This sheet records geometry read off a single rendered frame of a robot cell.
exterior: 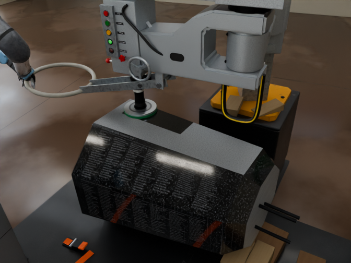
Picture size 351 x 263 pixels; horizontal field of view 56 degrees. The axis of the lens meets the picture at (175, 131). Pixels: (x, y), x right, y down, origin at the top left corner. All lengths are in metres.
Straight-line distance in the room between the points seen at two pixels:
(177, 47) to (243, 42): 0.35
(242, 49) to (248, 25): 0.12
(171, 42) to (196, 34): 0.15
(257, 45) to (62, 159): 2.27
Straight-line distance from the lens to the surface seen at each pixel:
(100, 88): 2.23
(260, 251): 2.22
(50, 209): 2.87
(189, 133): 1.95
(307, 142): 3.53
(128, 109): 2.17
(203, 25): 1.66
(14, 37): 1.77
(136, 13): 1.82
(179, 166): 1.79
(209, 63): 1.76
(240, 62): 1.66
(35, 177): 3.24
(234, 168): 1.72
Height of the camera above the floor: 1.99
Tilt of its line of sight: 35 degrees down
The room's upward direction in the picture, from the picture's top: 2 degrees counter-clockwise
